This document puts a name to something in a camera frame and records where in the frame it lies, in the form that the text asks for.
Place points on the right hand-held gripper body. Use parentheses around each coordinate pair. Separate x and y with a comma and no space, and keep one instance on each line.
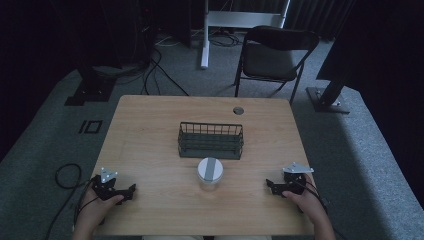
(294,181)

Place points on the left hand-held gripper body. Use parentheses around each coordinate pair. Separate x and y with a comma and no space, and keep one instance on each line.
(104,189)

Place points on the person's left hand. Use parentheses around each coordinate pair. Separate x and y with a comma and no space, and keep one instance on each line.
(96,208)

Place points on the person's right hand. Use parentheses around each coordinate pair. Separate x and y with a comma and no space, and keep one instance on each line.
(306,201)

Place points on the round grey table grommet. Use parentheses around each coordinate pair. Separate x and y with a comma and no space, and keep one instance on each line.
(238,110)

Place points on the black stand with bolted base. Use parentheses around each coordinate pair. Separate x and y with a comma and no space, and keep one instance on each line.
(328,98)

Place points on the black stand with flat base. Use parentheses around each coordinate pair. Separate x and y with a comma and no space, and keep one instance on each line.
(91,88)

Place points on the black folding chair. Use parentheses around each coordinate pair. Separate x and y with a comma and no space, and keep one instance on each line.
(273,60)

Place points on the dark curtain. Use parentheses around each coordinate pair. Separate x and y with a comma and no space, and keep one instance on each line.
(316,15)

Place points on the white desk frame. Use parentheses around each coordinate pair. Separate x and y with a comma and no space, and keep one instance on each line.
(233,19)

